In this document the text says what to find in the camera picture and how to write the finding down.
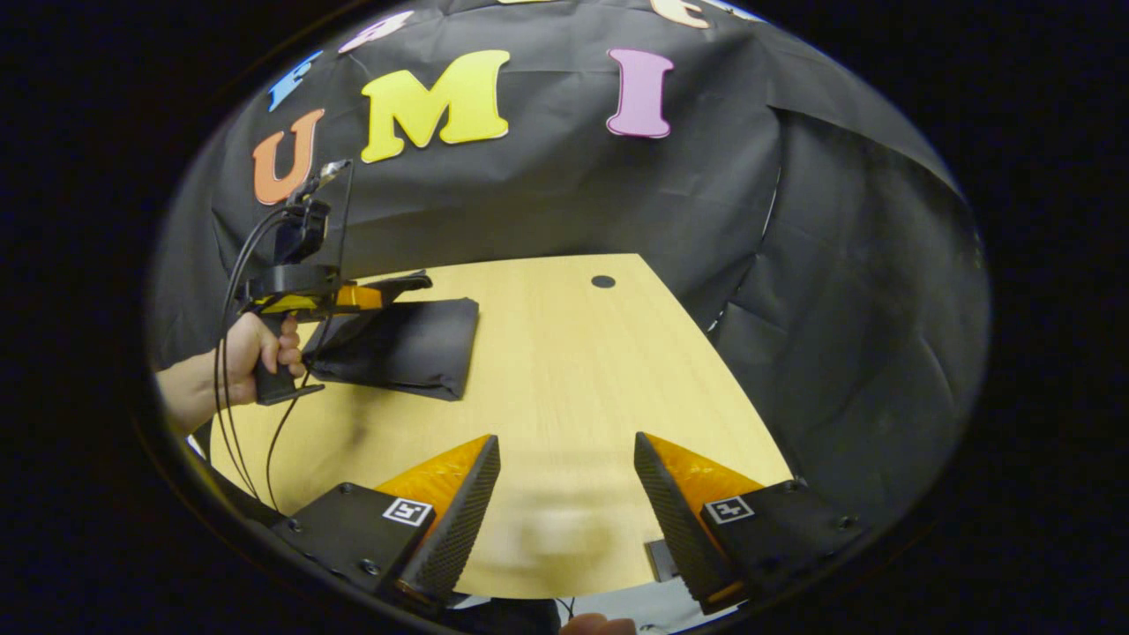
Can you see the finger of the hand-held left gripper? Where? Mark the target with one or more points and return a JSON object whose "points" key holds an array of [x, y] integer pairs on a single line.
{"points": [[388, 289]]}

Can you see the dark grey jeans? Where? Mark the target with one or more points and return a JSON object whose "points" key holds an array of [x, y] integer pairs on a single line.
{"points": [[406, 348]]}

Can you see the black backdrop cloth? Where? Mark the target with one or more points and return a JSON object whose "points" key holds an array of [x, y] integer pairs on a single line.
{"points": [[573, 194]]}

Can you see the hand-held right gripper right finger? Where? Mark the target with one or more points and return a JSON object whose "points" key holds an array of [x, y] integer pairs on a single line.
{"points": [[675, 520]]}

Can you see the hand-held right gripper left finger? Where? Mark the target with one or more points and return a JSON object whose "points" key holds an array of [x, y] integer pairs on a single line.
{"points": [[463, 520]]}

